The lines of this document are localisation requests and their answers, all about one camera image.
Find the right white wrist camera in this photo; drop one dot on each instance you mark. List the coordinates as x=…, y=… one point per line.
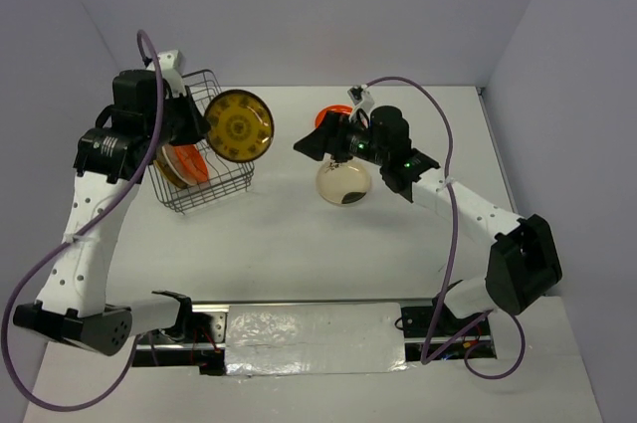
x=362, y=102

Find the orange plastic plate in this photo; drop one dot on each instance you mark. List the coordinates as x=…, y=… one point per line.
x=192, y=161
x=340, y=109

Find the black metal base rail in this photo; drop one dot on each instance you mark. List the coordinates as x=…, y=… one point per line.
x=202, y=348

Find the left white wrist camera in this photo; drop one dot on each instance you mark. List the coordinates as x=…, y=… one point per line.
x=171, y=66

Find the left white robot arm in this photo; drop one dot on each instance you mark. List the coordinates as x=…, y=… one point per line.
x=149, y=110

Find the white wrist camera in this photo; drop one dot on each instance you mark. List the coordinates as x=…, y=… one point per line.
x=362, y=102
x=171, y=66

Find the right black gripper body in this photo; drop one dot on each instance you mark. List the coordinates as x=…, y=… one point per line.
x=357, y=142

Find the yellow patterned plate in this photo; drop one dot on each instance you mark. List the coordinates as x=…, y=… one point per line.
x=241, y=126

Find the cream plate with dark spot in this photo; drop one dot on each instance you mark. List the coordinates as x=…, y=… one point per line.
x=343, y=184

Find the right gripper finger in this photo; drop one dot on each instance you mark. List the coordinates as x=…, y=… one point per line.
x=316, y=145
x=333, y=124

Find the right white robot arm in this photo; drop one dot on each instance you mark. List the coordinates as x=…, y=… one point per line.
x=523, y=263

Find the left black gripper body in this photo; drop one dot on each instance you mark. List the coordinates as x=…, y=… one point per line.
x=180, y=120

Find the silver foil tape sheet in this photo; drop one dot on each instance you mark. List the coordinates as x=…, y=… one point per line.
x=314, y=339

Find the grey wire dish rack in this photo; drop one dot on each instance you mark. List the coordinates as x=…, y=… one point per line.
x=226, y=178

